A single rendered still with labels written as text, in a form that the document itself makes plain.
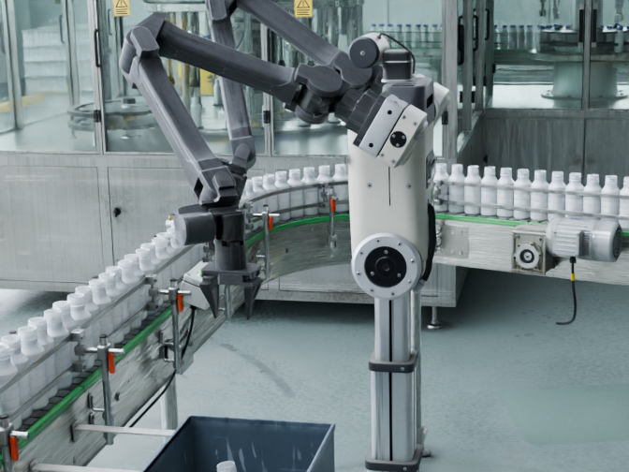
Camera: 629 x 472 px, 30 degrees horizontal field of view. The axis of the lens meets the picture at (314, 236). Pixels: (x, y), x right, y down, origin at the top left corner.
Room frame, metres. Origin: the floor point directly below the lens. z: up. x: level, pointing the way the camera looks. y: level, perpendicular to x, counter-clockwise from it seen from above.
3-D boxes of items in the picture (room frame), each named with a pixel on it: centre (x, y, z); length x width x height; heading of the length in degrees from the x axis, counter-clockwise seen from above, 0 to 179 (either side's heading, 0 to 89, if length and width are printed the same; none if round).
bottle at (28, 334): (2.24, 0.58, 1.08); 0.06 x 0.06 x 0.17
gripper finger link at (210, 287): (2.12, 0.17, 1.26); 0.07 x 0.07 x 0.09; 78
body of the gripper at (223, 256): (2.12, 0.16, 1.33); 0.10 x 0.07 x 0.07; 78
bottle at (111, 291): (2.65, 0.49, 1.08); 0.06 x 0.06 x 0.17
